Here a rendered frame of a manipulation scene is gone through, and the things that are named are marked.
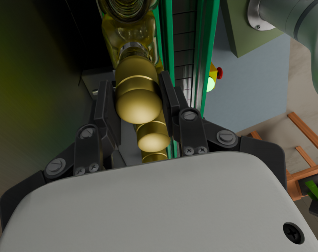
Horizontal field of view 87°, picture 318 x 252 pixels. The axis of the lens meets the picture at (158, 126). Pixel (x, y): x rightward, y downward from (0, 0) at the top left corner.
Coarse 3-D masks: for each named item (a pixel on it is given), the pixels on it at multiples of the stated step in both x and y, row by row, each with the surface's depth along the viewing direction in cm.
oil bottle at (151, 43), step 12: (108, 24) 16; (120, 24) 16; (132, 24) 16; (144, 24) 16; (108, 36) 16; (120, 36) 16; (132, 36) 16; (144, 36) 16; (156, 36) 17; (108, 48) 17; (120, 48) 16; (156, 48) 18; (156, 60) 18
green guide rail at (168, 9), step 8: (160, 0) 29; (168, 0) 25; (160, 8) 30; (168, 8) 25; (160, 16) 32; (168, 16) 26; (168, 24) 27; (168, 32) 28; (168, 40) 29; (168, 48) 30; (168, 56) 31; (168, 64) 33; (176, 144) 53; (176, 152) 56
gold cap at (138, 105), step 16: (128, 64) 13; (144, 64) 13; (128, 80) 11; (144, 80) 11; (128, 96) 11; (144, 96) 11; (160, 96) 11; (128, 112) 12; (144, 112) 12; (160, 112) 12
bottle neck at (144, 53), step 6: (132, 42) 16; (126, 48) 15; (132, 48) 15; (138, 48) 15; (144, 48) 16; (120, 54) 16; (126, 54) 14; (132, 54) 14; (138, 54) 14; (144, 54) 15; (120, 60) 15
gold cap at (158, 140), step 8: (152, 120) 17; (160, 120) 17; (136, 128) 18; (144, 128) 16; (152, 128) 16; (160, 128) 16; (144, 136) 16; (152, 136) 16; (160, 136) 16; (168, 136) 16; (144, 144) 17; (152, 144) 17; (160, 144) 17; (168, 144) 17
